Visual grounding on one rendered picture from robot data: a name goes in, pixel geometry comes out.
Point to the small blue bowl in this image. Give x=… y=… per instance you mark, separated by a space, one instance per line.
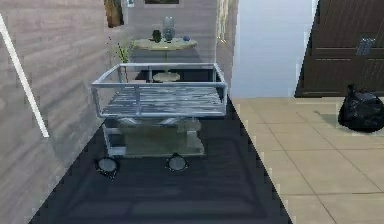
x=186 y=38

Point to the white slanted bar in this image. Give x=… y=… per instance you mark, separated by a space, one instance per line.
x=21 y=76

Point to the brown framed wall picture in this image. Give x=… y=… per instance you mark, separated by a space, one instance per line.
x=113 y=12

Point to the dark brown room door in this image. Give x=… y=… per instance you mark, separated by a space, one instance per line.
x=346 y=50

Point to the green house plant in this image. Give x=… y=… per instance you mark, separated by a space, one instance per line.
x=123 y=51

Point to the dark framed wall picture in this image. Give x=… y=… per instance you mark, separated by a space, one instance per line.
x=161 y=1

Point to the grey metal wheeled cart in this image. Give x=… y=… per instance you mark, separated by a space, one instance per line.
x=160 y=100

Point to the dark green small plant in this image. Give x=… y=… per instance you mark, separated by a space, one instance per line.
x=156 y=35

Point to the black garbage bag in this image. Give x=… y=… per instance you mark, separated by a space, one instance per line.
x=361 y=110

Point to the clear glass vase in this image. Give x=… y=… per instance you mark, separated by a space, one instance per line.
x=168 y=28

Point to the round pale pedestal table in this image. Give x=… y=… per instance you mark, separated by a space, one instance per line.
x=165 y=45

